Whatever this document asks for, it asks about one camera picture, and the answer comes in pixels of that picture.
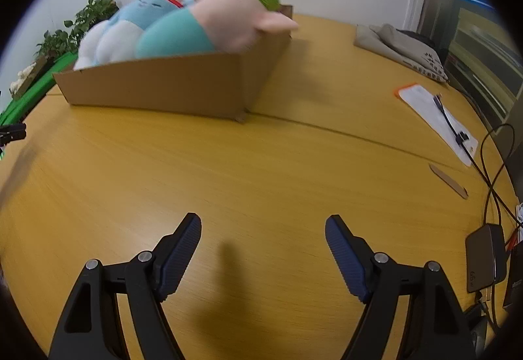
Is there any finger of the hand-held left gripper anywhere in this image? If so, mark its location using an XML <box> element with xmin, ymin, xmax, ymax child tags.
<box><xmin>0</xmin><ymin>123</ymin><xmax>27</xmax><ymax>145</ymax></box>

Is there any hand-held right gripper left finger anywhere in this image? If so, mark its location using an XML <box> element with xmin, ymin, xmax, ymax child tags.
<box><xmin>48</xmin><ymin>212</ymin><xmax>203</xmax><ymax>360</ymax></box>

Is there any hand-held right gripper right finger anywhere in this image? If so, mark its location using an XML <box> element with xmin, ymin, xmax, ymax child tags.
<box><xmin>325</xmin><ymin>214</ymin><xmax>479</xmax><ymax>360</ymax></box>

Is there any blue cat plush toy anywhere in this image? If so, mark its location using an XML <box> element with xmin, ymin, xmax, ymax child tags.
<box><xmin>74</xmin><ymin>0</ymin><xmax>205</xmax><ymax>70</ymax></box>

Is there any brown cardboard box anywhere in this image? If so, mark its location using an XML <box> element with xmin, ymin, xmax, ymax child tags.
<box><xmin>52</xmin><ymin>4</ymin><xmax>295</xmax><ymax>124</ymax></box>

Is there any green-haired pink plush toy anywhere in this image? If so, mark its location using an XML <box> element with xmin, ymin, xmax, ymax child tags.
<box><xmin>137</xmin><ymin>0</ymin><xmax>299</xmax><ymax>58</ymax></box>

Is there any brown cardboard strip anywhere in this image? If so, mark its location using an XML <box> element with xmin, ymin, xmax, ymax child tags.
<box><xmin>429</xmin><ymin>163</ymin><xmax>469</xmax><ymax>200</ymax></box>

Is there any grey power adapter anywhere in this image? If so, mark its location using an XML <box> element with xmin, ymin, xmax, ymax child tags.
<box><xmin>466</xmin><ymin>223</ymin><xmax>508</xmax><ymax>293</ymax></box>

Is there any green potted plant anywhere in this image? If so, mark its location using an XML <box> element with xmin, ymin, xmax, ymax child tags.
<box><xmin>35</xmin><ymin>0</ymin><xmax>119</xmax><ymax>58</ymax></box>

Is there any grey cloth bag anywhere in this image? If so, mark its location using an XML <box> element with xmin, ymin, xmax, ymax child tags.
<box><xmin>353</xmin><ymin>23</ymin><xmax>450</xmax><ymax>83</ymax></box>

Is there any wooden shelf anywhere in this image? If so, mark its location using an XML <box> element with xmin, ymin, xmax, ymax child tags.
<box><xmin>449</xmin><ymin>9</ymin><xmax>523</xmax><ymax>119</ymax></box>

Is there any red wire bundle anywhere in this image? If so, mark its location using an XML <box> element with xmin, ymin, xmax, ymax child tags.
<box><xmin>504</xmin><ymin>229</ymin><xmax>523</xmax><ymax>252</ymax></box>

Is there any black adapter cable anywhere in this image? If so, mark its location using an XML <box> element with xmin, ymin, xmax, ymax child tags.
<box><xmin>433</xmin><ymin>94</ymin><xmax>477</xmax><ymax>164</ymax></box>

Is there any black looped cable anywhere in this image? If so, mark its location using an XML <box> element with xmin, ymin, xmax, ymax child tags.
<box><xmin>480</xmin><ymin>124</ymin><xmax>521</xmax><ymax>230</ymax></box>

